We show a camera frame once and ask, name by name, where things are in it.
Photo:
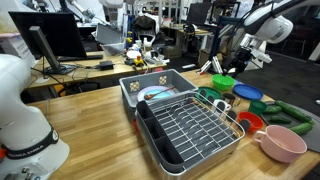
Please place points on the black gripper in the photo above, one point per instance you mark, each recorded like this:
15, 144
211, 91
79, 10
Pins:
240, 59

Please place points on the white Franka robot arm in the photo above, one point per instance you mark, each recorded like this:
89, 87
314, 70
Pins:
26, 126

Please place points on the light blue plate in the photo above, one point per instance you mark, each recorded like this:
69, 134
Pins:
165, 94

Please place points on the grey dish rack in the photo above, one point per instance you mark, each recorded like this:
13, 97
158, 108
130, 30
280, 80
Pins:
186, 133

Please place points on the bright green bowl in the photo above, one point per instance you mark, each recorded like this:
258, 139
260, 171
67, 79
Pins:
222, 83

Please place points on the black table clamp stand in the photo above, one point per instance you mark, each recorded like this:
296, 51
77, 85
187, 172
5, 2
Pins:
213, 63

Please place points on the metal cup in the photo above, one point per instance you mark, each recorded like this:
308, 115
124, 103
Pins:
230, 99

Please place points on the white mug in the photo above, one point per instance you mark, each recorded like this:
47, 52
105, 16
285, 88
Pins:
221, 106

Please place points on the dark green cup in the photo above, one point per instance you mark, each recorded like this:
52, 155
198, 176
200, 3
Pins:
257, 108

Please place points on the red bowl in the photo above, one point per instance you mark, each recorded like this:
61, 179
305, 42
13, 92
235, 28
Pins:
251, 120

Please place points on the medium green cucumber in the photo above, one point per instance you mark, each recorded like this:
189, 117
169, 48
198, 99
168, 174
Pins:
272, 109

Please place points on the dark background monitor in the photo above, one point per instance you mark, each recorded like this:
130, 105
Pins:
198, 13

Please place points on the small thin green cucumber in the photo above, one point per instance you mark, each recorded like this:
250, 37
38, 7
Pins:
280, 119

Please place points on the large green cucumber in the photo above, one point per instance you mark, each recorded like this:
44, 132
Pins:
293, 111
301, 128

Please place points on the wooden spoon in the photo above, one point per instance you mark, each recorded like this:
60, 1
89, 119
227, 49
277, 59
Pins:
156, 93

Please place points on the grey plastic tub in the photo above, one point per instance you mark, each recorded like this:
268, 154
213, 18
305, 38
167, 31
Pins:
150, 77

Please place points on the black office chair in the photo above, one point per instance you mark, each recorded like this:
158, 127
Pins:
144, 25

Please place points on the white bowl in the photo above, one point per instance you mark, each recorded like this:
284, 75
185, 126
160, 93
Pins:
133, 54

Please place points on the grey round tray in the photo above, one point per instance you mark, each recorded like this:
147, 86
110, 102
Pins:
313, 140

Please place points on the black power adapter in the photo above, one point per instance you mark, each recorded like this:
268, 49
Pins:
106, 65

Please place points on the clear plastic bin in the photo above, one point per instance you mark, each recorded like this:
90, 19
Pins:
110, 38

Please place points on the wooden desk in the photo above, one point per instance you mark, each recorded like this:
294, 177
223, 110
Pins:
86, 71

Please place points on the black keyboard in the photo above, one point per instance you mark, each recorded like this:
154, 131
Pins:
80, 58

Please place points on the black computer monitor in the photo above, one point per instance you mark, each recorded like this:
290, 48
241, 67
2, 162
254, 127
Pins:
63, 33

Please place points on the grey monitor stand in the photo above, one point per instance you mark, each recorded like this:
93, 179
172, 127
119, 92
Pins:
43, 46

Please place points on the white cardboard box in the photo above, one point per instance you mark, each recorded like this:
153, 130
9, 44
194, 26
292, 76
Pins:
16, 50

